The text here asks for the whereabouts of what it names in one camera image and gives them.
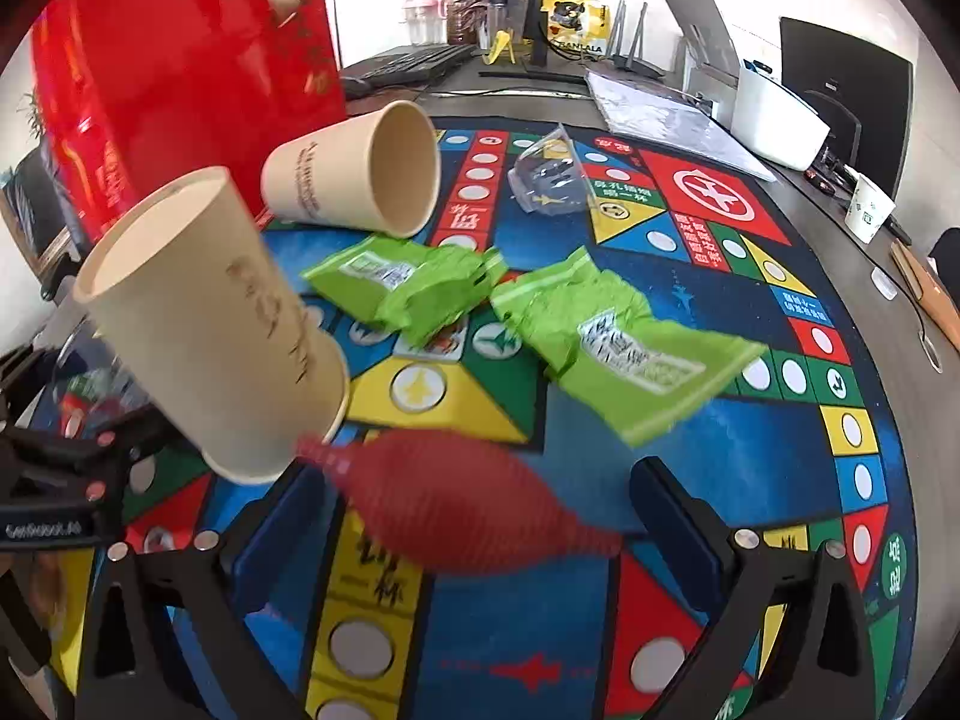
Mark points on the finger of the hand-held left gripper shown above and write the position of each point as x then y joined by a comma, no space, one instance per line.
139,442
30,367

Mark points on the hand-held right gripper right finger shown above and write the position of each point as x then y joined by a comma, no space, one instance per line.
675,540

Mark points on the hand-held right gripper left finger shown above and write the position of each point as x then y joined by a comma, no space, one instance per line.
262,562

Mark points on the beige paper cup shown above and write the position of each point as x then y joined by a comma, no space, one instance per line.
330,172
217,330

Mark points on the green foil packet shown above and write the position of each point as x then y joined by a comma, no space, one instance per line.
622,345
420,289

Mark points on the red sausage-shaped packet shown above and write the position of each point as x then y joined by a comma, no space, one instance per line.
465,502

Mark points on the red container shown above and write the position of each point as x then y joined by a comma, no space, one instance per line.
187,52

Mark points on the black leather office chair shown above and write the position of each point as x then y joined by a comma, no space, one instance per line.
37,202

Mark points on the colourful board game mat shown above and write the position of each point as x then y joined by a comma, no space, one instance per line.
502,615

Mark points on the wooden board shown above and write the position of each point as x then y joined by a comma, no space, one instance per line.
930,300

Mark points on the white printed paper cup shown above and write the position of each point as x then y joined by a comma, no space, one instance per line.
868,210

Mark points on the clear plastic wrapper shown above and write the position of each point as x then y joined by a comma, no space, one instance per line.
551,176

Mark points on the black computer mouse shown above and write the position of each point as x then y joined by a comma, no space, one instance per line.
356,87

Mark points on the clear plastic document folder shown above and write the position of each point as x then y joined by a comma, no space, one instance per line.
660,116

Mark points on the white plastic box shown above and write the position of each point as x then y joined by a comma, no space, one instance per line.
776,120

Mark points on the black keyboard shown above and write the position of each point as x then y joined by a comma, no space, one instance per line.
412,64

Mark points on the black router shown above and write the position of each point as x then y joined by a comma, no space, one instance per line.
637,64

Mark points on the grey printer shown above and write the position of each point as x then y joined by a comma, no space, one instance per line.
701,37

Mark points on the pink lidded jar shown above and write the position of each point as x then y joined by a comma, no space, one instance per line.
422,19

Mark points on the yellow phone stand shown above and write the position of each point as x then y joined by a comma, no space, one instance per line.
501,49

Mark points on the yellow printed bag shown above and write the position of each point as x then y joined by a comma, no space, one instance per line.
577,26

